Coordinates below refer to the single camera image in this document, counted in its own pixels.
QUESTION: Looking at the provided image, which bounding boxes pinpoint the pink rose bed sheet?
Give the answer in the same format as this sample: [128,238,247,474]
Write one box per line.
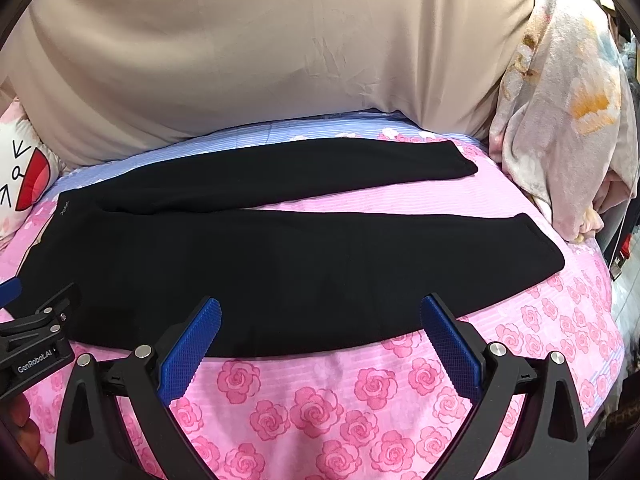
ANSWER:
[1,117,624,479]

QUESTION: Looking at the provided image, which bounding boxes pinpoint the cartoon cat face pillow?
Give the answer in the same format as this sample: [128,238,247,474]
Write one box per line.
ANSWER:
[0,98,65,248]

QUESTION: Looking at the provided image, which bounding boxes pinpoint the beige quilt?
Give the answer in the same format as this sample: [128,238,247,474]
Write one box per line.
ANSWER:
[1,0,534,167]

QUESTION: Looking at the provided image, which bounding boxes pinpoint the person's left hand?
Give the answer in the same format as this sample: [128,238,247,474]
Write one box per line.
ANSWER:
[2,393,49,474]

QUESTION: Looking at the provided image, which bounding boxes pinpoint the floral pale pink blanket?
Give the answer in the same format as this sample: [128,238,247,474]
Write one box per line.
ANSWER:
[489,0,639,243]

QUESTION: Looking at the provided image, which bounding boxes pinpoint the black pants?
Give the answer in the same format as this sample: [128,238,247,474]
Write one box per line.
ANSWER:
[8,138,565,358]

